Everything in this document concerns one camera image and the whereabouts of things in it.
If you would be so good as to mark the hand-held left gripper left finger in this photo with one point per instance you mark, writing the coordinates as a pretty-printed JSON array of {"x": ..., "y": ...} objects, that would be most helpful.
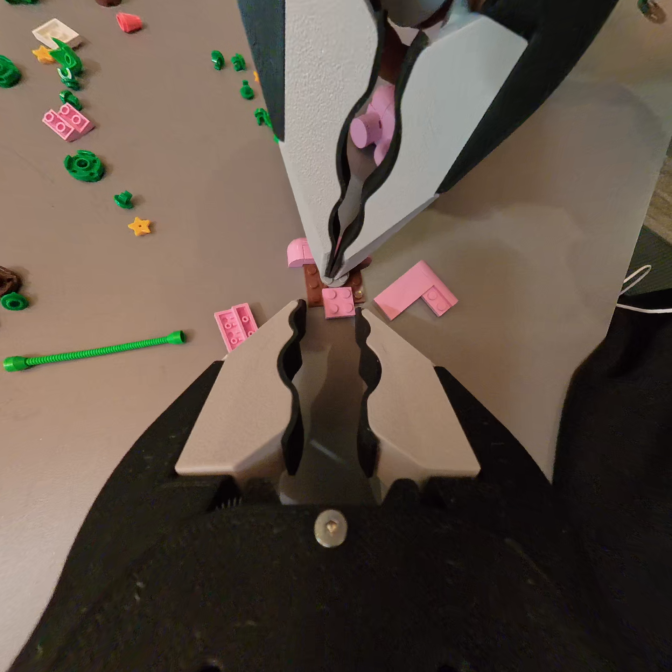
[{"x": 236, "y": 420}]

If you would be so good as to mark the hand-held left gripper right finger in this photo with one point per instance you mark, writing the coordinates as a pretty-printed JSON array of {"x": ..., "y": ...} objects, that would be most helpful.
[{"x": 420, "y": 420}]

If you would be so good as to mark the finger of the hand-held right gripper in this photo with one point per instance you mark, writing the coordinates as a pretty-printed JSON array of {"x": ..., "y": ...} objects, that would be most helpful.
[
  {"x": 320, "y": 105},
  {"x": 446, "y": 105}
]

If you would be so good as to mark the pink corner plate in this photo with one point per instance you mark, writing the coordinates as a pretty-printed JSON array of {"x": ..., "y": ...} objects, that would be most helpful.
[{"x": 404, "y": 294}]

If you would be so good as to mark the pink brick block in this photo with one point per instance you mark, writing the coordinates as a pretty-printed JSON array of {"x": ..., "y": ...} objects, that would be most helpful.
[{"x": 338, "y": 302}]

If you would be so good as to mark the pink rounded brick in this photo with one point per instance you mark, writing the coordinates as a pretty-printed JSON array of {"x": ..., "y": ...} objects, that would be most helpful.
[{"x": 299, "y": 252}]

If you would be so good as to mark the person's right hand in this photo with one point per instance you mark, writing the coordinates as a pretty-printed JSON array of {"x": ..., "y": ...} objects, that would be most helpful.
[{"x": 391, "y": 63}]

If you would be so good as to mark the pink brick animal body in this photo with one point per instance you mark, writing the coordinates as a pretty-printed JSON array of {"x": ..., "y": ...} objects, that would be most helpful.
[{"x": 367, "y": 128}]

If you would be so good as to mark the green flexible rod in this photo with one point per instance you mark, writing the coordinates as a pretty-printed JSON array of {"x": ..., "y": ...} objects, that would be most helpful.
[{"x": 94, "y": 350}]

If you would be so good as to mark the person's black jacket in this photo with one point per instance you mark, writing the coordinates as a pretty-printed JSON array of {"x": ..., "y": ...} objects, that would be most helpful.
[{"x": 619, "y": 472}]

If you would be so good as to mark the coral cone piece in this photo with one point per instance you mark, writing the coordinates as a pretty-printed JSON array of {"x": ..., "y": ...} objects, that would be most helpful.
[{"x": 128, "y": 22}]

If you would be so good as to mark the scattered small green clips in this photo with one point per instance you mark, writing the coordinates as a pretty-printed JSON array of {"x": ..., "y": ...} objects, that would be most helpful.
[{"x": 124, "y": 200}]

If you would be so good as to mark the pink two-stud plate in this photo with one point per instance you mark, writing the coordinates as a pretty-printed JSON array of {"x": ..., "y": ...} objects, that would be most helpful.
[
  {"x": 55, "y": 126},
  {"x": 76, "y": 118}
]

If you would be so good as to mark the green round plate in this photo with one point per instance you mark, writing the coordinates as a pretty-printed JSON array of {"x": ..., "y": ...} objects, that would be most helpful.
[
  {"x": 8, "y": 73},
  {"x": 73, "y": 169}
]

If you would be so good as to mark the green spiky leaf piece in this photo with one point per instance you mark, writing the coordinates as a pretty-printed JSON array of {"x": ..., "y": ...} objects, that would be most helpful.
[{"x": 68, "y": 60}]

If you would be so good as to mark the brown round holed plate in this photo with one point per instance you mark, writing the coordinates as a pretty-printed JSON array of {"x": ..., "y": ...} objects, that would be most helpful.
[{"x": 8, "y": 281}]

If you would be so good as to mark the white square tile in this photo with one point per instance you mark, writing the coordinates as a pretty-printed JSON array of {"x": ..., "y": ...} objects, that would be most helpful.
[{"x": 55, "y": 32}]

